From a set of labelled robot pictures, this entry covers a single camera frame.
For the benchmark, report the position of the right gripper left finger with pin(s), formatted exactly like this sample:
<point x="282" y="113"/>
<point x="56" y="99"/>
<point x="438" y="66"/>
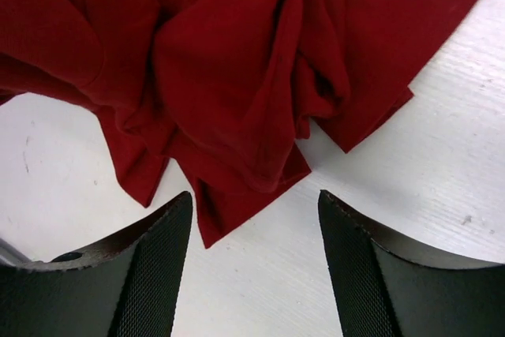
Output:
<point x="125" y="284"/>

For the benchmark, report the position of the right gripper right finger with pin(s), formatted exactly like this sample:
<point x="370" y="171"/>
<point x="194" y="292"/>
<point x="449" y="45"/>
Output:
<point x="388" y="284"/>

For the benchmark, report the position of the red t shirt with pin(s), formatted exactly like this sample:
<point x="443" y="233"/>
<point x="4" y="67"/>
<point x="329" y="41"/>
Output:
<point x="224" y="87"/>

